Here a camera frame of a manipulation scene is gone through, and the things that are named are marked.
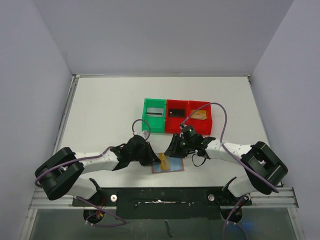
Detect green plastic bin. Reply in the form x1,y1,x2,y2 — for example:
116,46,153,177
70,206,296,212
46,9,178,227
142,98,167,134

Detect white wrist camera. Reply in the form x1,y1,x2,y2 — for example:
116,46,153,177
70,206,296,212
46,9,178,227
179,122,187,129
139,130,150,139

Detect dark grey credit card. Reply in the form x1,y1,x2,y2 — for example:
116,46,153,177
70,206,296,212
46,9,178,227
168,108,186,118

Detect aluminium frame rail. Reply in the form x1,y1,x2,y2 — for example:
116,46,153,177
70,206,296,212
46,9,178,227
250,187,299,208

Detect brown leather card holder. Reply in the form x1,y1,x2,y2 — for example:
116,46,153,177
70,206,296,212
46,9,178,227
151,153,185,174

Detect middle red plastic bin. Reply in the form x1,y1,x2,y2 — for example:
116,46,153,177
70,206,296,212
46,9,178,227
164,99,188,134

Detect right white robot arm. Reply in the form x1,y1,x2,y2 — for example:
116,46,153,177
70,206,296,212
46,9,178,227
164,125,288,198

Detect right red plastic bin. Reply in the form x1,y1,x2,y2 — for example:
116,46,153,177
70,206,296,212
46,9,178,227
186,100,213,136

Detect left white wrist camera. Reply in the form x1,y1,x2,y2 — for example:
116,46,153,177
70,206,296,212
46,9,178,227
139,130,150,139

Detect red plastic bin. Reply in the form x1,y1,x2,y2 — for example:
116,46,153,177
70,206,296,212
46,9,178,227
164,99,188,134
186,100,213,136

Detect silver credit card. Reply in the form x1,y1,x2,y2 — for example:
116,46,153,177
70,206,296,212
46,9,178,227
145,107,164,118

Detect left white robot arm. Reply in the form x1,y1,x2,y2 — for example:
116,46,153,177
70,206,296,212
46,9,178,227
34,134,161,201

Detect gold credit card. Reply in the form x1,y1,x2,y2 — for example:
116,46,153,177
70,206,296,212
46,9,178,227
158,153,171,171
190,109,207,120

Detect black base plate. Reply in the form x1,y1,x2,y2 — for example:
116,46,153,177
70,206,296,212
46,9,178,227
72,186,251,221

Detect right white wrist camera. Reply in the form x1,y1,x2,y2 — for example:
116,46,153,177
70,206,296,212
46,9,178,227
179,122,187,129

